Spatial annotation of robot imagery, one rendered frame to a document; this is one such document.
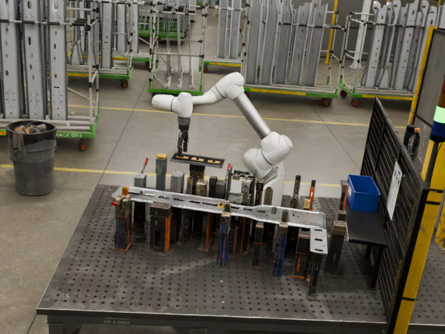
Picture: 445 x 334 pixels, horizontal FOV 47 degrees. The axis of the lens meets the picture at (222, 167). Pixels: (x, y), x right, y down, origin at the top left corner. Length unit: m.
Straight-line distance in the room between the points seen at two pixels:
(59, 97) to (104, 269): 4.31
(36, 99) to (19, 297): 3.61
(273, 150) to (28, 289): 2.16
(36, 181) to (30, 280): 1.56
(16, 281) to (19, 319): 0.47
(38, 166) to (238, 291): 3.17
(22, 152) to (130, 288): 2.82
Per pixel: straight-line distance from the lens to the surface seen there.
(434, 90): 5.76
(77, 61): 10.75
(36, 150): 5.51
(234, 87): 3.85
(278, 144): 3.84
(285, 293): 3.06
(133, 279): 3.07
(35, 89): 7.22
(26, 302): 4.17
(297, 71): 10.43
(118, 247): 3.33
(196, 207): 3.23
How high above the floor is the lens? 2.43
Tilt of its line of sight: 22 degrees down
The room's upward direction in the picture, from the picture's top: 5 degrees clockwise
